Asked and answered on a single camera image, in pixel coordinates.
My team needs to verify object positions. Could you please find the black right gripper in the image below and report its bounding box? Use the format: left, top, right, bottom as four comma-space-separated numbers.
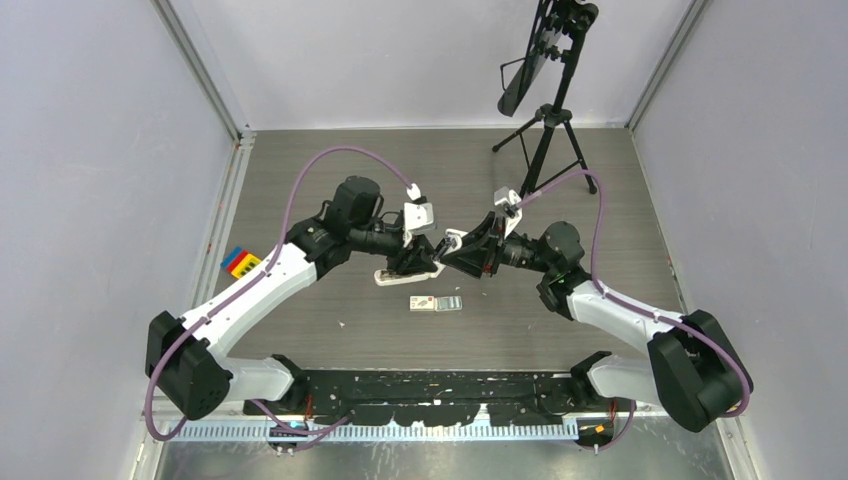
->
442, 210, 556, 279

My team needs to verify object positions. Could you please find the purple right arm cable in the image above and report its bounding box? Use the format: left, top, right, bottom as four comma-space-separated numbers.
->
510, 169, 753, 455

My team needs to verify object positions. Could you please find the white staple box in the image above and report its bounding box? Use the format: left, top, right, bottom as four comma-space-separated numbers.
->
409, 296, 437, 312

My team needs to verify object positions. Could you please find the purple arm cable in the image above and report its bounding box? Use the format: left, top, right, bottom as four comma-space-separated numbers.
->
144, 146, 425, 453
510, 169, 753, 455

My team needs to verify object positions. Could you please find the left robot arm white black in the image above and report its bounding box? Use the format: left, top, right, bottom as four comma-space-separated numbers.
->
145, 176, 439, 420

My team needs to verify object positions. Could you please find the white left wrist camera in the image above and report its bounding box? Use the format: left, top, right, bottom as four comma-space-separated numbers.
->
403, 202, 436, 235

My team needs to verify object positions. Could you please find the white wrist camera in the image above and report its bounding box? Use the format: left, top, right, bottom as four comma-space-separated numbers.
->
403, 202, 436, 235
493, 186, 523, 237

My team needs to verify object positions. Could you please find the black tripod stand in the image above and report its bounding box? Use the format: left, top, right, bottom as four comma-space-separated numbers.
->
491, 13, 598, 245

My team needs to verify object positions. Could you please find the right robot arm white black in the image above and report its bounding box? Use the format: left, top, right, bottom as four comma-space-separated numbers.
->
435, 213, 754, 432

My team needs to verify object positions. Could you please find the white staple remover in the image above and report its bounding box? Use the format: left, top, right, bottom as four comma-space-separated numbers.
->
433, 228, 466, 262

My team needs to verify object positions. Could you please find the staple box tray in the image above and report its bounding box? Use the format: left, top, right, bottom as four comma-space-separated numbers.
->
435, 296, 463, 312

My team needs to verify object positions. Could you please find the aluminium cable duct rail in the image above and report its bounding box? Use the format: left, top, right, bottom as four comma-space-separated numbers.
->
174, 418, 579, 443

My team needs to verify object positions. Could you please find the yellow green colourful block toy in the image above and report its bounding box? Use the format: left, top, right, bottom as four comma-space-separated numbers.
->
220, 246, 261, 279

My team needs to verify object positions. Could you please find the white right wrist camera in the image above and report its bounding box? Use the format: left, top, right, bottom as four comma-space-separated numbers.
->
493, 186, 523, 237

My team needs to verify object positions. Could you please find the black tablet on tripod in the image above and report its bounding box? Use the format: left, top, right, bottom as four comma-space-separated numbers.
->
497, 1, 599, 117

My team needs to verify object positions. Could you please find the white stapler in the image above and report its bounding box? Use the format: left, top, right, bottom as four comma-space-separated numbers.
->
374, 263, 445, 287

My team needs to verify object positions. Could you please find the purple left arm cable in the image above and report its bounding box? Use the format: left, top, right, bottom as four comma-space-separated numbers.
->
144, 146, 425, 453

